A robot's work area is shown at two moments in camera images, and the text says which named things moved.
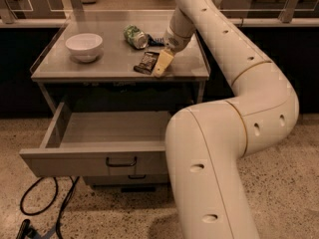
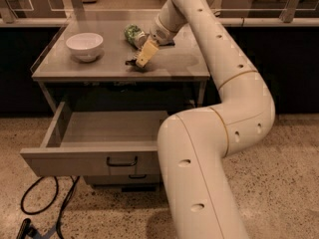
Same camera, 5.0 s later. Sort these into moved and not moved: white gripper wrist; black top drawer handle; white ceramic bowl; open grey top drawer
Moved: white gripper wrist
Not moved: black top drawer handle; open grey top drawer; white ceramic bowl
